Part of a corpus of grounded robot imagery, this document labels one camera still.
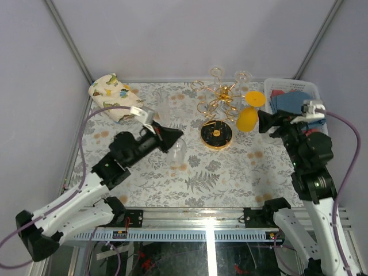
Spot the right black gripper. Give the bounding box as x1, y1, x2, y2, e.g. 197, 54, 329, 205
256, 109, 309, 168

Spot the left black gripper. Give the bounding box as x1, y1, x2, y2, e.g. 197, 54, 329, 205
128, 121, 184, 168

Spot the yellow plastic goblet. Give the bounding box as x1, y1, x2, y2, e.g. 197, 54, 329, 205
236, 90, 266, 132

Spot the gold wine glass rack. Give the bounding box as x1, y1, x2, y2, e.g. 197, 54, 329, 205
190, 80, 243, 150

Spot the slim clear champagne flute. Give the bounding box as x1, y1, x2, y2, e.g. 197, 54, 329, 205
232, 70, 252, 106

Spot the short clear wine glass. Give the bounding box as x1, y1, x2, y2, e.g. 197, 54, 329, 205
208, 66, 224, 90

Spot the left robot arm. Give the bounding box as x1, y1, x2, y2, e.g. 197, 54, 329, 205
16, 121, 183, 262

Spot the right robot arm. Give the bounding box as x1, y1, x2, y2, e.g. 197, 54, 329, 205
258, 110, 364, 275

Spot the tall clear flute glass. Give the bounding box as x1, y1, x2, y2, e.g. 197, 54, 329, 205
156, 91, 170, 127

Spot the red cloth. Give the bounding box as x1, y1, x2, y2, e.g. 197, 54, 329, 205
270, 89, 320, 138

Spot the blue folded cloth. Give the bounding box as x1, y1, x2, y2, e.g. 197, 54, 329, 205
269, 90, 327, 127

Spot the white plastic basket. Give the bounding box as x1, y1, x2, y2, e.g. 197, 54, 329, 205
263, 78, 330, 136

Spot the floral table mat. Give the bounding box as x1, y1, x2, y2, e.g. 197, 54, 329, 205
64, 82, 328, 208

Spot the dinosaur print cloth bag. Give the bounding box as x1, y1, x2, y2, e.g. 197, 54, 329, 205
88, 73, 143, 122

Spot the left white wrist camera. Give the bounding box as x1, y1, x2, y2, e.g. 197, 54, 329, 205
130, 106, 155, 132

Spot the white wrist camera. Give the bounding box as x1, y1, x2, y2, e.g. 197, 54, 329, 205
290, 99, 326, 124
130, 106, 155, 132

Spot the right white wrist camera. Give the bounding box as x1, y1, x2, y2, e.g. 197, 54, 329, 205
290, 99, 326, 124

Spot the aluminium front rail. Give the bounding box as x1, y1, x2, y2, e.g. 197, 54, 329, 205
43, 206, 353, 242

